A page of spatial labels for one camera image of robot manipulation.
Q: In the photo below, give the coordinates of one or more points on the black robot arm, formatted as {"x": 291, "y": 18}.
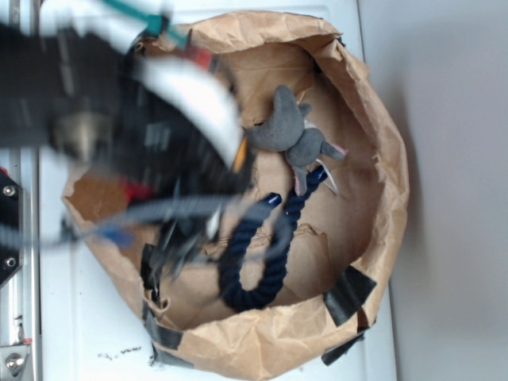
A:
{"x": 62, "y": 91}

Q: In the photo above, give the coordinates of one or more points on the black metal bracket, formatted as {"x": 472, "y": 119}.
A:
{"x": 10, "y": 228}

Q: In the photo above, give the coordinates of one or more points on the grey plush mouse toy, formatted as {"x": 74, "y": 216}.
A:
{"x": 288, "y": 131}

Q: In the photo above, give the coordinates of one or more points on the brown paper bag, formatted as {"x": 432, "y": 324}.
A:
{"x": 261, "y": 303}

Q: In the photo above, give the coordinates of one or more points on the silver corner bracket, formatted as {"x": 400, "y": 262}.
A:
{"x": 14, "y": 360}

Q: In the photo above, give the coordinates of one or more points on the aluminium frame rail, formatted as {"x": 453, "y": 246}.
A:
{"x": 20, "y": 297}

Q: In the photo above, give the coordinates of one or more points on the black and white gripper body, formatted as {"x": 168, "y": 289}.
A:
{"x": 178, "y": 130}

